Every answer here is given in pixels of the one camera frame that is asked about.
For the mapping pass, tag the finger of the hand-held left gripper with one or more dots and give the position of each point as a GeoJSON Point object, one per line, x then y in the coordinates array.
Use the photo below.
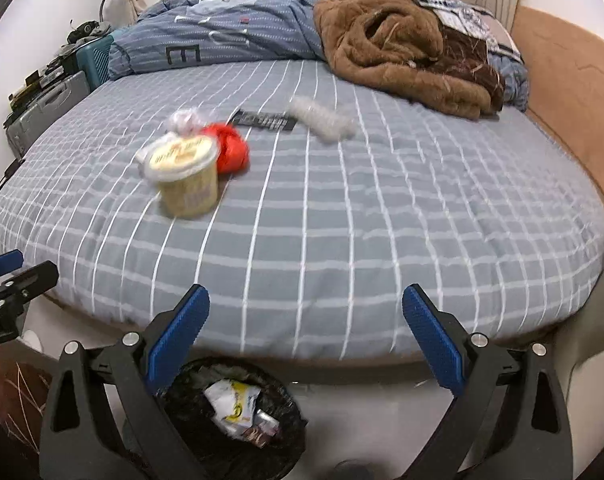
{"type": "Point", "coordinates": [4, 262]}
{"type": "Point", "coordinates": [32, 280]}

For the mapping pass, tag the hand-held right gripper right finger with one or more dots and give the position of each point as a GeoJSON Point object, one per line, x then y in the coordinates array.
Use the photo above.
{"type": "Point", "coordinates": [432, 340]}

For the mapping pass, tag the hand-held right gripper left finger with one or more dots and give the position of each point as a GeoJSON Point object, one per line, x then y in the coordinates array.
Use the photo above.
{"type": "Point", "coordinates": [179, 335]}

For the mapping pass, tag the yellow and white sachet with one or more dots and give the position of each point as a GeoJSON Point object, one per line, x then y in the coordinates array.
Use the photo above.
{"type": "Point", "coordinates": [232, 405]}

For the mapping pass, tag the dark brown carton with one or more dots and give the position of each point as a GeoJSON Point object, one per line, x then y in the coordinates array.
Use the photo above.
{"type": "Point", "coordinates": [262, 430]}

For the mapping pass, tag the yellow yogurt cup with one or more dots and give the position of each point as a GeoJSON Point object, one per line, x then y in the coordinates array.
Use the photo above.
{"type": "Point", "coordinates": [187, 190]}

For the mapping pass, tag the trash bin with black liner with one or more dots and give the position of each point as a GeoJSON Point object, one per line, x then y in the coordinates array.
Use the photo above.
{"type": "Point", "coordinates": [282, 440]}

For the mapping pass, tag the clear plastic bag red print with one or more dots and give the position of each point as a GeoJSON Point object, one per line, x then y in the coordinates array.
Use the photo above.
{"type": "Point", "coordinates": [187, 120]}

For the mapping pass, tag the black sachet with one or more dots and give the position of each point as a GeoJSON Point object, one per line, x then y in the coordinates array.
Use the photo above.
{"type": "Point", "coordinates": [262, 120]}

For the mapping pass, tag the brown patterned pajama pants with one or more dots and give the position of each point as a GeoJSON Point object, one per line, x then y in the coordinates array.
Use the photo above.
{"type": "Point", "coordinates": [12, 400]}

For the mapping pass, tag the grey checked bed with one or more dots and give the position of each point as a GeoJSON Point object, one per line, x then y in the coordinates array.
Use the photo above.
{"type": "Point", "coordinates": [382, 210]}

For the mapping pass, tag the grey suitcase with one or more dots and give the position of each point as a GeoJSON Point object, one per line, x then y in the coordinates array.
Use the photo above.
{"type": "Point", "coordinates": [47, 105]}

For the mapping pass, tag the pile of dark boxes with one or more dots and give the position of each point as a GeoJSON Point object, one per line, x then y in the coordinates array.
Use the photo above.
{"type": "Point", "coordinates": [42, 77]}

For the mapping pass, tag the teal suitcase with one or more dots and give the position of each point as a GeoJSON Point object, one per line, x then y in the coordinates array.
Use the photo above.
{"type": "Point", "coordinates": [97, 62]}

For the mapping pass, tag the dark bag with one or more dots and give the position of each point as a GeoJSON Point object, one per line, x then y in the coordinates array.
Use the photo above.
{"type": "Point", "coordinates": [87, 30]}

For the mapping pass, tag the dark brown patterned cloth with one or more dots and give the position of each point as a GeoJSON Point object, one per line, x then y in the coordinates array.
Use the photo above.
{"type": "Point", "coordinates": [467, 65]}

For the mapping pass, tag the wooden headboard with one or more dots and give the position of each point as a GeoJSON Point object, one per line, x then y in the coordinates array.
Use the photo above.
{"type": "Point", "coordinates": [572, 85]}

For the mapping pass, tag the brown fleece blanket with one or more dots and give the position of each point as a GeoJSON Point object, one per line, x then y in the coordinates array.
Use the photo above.
{"type": "Point", "coordinates": [382, 35]}

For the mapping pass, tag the blue striped duvet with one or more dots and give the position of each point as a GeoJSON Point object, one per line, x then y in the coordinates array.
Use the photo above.
{"type": "Point", "coordinates": [262, 35]}

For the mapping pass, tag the patterned pillow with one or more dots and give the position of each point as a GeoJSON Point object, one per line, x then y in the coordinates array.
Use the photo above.
{"type": "Point", "coordinates": [482, 20]}

